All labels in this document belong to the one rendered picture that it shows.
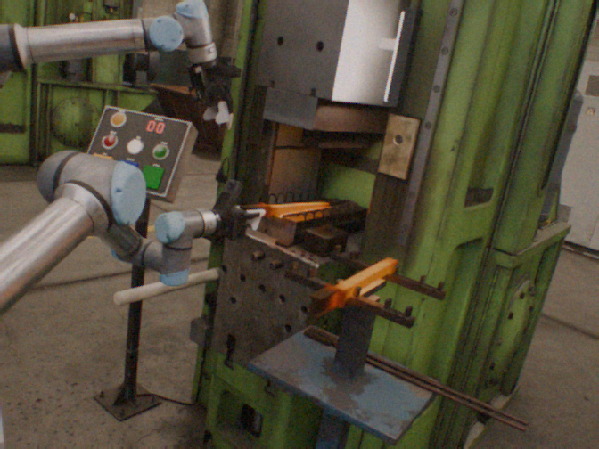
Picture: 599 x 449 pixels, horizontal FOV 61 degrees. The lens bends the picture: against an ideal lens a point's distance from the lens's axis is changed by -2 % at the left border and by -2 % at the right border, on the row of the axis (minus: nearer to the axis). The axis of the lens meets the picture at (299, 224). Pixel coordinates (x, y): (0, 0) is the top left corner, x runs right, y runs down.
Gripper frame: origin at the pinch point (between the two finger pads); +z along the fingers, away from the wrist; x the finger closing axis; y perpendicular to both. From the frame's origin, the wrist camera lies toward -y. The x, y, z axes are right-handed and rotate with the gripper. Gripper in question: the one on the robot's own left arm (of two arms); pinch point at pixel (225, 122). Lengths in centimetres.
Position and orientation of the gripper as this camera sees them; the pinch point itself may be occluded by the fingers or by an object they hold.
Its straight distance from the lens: 158.6
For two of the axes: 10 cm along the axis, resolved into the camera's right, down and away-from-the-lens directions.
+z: 1.4, 7.9, 6.0
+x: 7.6, 3.0, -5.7
